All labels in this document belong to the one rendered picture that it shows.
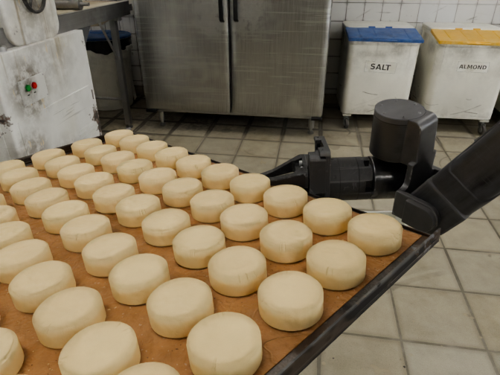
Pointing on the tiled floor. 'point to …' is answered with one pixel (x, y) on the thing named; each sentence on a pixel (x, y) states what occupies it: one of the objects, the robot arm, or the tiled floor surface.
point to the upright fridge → (234, 56)
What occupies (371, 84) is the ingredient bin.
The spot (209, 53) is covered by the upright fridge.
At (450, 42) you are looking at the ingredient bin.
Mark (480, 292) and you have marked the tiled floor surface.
